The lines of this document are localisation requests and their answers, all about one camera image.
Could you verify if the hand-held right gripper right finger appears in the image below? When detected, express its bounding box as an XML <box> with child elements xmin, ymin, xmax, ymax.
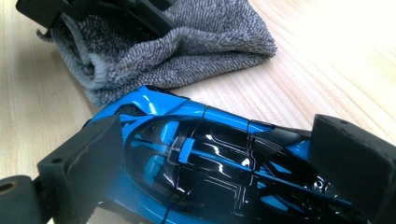
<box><xmin>309</xmin><ymin>114</ymin><xmax>396</xmax><ymax>224</ymax></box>

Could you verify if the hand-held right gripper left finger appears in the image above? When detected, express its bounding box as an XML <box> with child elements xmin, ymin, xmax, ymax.
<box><xmin>36</xmin><ymin>115</ymin><xmax>125</xmax><ymax>224</ymax></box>

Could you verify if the grey cloth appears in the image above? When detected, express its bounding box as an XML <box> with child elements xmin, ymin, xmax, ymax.
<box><xmin>35</xmin><ymin>0</ymin><xmax>278</xmax><ymax>107</ymax></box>

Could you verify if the blue and black toy car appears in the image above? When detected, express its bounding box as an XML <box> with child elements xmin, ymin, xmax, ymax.
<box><xmin>83</xmin><ymin>85</ymin><xmax>376</xmax><ymax>224</ymax></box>

